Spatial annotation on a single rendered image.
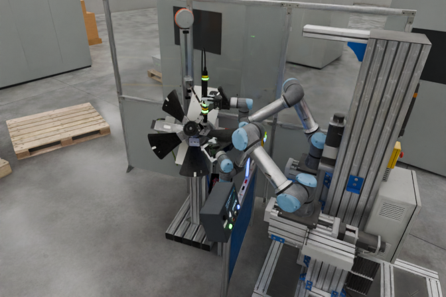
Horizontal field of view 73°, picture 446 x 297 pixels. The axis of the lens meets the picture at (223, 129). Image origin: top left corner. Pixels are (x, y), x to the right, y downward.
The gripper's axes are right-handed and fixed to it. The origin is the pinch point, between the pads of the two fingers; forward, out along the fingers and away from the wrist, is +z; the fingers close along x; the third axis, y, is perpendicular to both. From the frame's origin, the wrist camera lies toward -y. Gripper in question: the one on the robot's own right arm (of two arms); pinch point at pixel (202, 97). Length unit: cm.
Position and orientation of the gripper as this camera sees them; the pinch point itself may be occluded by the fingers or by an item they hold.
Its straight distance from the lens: 213.7
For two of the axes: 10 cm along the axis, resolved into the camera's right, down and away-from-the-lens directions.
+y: -0.4, 8.7, 4.9
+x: 1.4, -4.8, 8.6
